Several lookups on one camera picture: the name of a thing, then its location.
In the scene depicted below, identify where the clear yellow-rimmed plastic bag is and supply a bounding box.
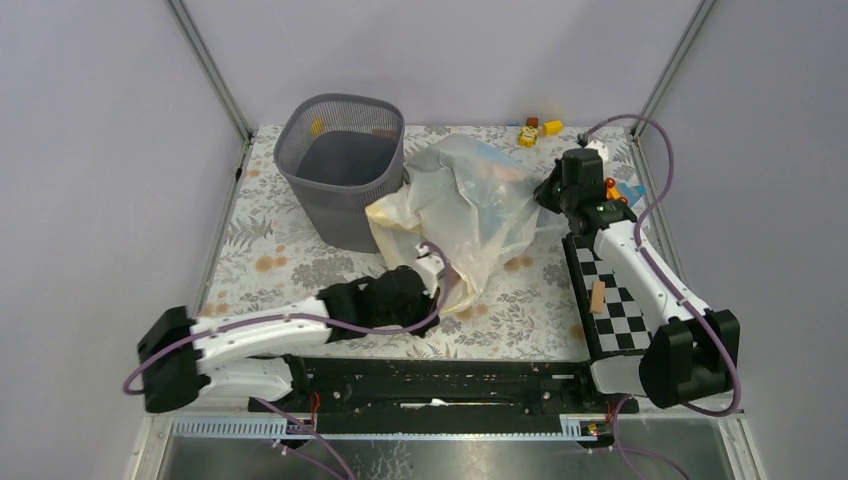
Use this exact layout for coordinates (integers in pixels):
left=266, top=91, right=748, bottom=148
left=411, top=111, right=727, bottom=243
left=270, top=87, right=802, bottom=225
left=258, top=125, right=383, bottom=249
left=366, top=134, right=568, bottom=314

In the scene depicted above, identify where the grey mesh trash bin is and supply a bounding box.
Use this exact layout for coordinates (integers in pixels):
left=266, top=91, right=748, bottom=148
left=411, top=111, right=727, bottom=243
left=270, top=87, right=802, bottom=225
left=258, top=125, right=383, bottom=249
left=273, top=93, right=405, bottom=253

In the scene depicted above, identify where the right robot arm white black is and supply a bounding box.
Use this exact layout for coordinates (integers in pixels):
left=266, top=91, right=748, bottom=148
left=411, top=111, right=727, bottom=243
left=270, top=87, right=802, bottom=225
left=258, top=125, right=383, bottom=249
left=534, top=147, right=741, bottom=417

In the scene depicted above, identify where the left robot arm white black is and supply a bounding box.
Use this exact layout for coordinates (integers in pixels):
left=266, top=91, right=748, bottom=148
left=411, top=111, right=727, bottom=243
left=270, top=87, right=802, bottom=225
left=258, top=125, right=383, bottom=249
left=123, top=264, right=445, bottom=413

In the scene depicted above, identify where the orange red toy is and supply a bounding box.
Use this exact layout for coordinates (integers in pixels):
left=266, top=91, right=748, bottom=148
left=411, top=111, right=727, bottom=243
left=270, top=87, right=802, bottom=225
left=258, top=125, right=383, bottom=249
left=604, top=177, right=629, bottom=205

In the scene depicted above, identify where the blue paper piece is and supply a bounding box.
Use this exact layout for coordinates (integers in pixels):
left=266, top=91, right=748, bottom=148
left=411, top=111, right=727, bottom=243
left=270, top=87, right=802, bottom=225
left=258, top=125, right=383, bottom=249
left=618, top=183, right=646, bottom=208

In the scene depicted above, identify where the yellow cube toy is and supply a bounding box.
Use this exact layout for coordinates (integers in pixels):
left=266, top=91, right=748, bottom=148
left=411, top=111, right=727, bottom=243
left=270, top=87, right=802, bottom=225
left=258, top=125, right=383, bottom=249
left=541, top=120, right=564, bottom=136

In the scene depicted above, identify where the yellow toy figure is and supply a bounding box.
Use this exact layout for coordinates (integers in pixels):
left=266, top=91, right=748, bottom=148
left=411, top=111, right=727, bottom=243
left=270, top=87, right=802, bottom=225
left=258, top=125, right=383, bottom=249
left=517, top=125, right=539, bottom=148

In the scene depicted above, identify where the beige tape strip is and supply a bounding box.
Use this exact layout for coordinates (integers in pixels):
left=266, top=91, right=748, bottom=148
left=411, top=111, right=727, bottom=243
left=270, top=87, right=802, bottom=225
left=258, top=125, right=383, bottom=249
left=589, top=280, right=606, bottom=314

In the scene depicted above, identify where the floral patterned table mat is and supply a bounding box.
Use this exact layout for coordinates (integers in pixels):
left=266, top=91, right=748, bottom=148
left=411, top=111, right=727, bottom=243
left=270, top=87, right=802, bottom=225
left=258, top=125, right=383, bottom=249
left=199, top=125, right=651, bottom=361

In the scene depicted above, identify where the black white checkerboard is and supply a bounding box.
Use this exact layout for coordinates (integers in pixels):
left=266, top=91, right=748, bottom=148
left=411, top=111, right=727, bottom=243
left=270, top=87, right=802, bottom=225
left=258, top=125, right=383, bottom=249
left=562, top=233, right=652, bottom=360

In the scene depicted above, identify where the brown rectangular block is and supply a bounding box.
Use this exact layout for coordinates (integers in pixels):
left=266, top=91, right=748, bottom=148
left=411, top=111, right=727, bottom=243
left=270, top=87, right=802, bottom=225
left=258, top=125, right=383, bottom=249
left=371, top=129, right=400, bottom=141

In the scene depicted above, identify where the yellow toy block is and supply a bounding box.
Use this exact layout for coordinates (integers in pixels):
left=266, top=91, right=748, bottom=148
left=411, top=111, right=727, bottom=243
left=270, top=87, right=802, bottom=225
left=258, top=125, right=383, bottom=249
left=310, top=118, right=326, bottom=138

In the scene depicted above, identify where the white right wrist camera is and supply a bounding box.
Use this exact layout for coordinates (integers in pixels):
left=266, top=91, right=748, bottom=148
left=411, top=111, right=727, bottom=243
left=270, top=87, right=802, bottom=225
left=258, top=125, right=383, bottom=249
left=577, top=135, right=610, bottom=163

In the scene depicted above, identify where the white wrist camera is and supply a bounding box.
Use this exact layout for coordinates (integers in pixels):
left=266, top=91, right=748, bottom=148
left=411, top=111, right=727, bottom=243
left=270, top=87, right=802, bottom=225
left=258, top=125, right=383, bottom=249
left=413, top=242, right=445, bottom=298
left=577, top=135, right=610, bottom=163

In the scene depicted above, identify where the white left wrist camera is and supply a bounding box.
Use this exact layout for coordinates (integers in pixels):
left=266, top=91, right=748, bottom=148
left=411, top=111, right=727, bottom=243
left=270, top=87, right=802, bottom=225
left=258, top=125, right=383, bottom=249
left=413, top=242, right=445, bottom=298

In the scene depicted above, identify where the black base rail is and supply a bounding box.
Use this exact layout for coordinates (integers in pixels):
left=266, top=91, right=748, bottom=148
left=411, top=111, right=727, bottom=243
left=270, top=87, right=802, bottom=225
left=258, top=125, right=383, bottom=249
left=247, top=356, right=619, bottom=437

